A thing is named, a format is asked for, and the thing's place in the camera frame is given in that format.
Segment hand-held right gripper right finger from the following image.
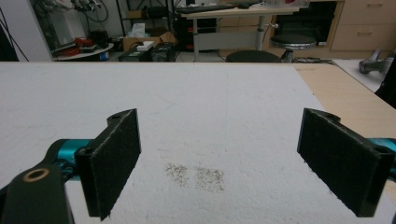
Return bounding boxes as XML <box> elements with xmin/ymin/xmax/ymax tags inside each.
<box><xmin>296</xmin><ymin>107</ymin><xmax>396</xmax><ymax>218</ymax></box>

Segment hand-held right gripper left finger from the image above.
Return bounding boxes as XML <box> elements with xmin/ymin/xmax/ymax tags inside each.
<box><xmin>74</xmin><ymin>107</ymin><xmax>142</xmax><ymax>221</ymax></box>

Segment grey metal device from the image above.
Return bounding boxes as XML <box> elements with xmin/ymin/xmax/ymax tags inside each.
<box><xmin>358</xmin><ymin>48</ymin><xmax>396</xmax><ymax>76</ymax></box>

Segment white felt mat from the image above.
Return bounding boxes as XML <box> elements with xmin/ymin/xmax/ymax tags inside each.
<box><xmin>0</xmin><ymin>62</ymin><xmax>396</xmax><ymax>224</ymax></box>

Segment round white side table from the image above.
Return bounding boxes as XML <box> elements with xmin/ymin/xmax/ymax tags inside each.
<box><xmin>51</xmin><ymin>42</ymin><xmax>115</xmax><ymax>62</ymax></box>

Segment black equipment case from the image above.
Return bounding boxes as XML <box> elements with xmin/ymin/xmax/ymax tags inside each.
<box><xmin>118</xmin><ymin>41</ymin><xmax>177</xmax><ymax>63</ymax></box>

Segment small white box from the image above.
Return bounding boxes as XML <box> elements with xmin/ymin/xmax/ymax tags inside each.
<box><xmin>135</xmin><ymin>40</ymin><xmax>155</xmax><ymax>52</ymax></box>

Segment brown cardboard box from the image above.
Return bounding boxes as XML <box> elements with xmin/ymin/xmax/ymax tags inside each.
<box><xmin>122</xmin><ymin>31</ymin><xmax>177</xmax><ymax>52</ymax></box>

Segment red tool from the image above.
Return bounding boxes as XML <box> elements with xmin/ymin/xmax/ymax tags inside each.
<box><xmin>72</xmin><ymin>36</ymin><xmax>94</xmax><ymax>49</ymax></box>

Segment round black stool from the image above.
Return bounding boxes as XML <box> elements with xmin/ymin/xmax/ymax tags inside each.
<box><xmin>269</xmin><ymin>33</ymin><xmax>318</xmax><ymax>63</ymax></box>

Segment light wood drawer cabinet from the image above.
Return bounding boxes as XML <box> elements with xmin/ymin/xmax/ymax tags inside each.
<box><xmin>329</xmin><ymin>0</ymin><xmax>396</xmax><ymax>52</ymax></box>

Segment black chair back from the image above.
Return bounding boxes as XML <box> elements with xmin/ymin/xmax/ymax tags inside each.
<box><xmin>225</xmin><ymin>49</ymin><xmax>283</xmax><ymax>63</ymax></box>

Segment black computer tower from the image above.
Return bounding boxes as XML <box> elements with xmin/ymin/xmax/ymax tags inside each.
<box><xmin>173</xmin><ymin>17</ymin><xmax>218</xmax><ymax>52</ymax></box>

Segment white board panel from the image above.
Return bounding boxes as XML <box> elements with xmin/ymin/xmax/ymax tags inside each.
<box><xmin>0</xmin><ymin>0</ymin><xmax>53</xmax><ymax>63</ymax></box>

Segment light wood desk grey legs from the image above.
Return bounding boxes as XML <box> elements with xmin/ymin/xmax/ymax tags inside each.
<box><xmin>179</xmin><ymin>4</ymin><xmax>302</xmax><ymax>63</ymax></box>

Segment black keyboard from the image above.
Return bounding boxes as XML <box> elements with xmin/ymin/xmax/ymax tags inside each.
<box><xmin>175</xmin><ymin>4</ymin><xmax>238</xmax><ymax>15</ymax></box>

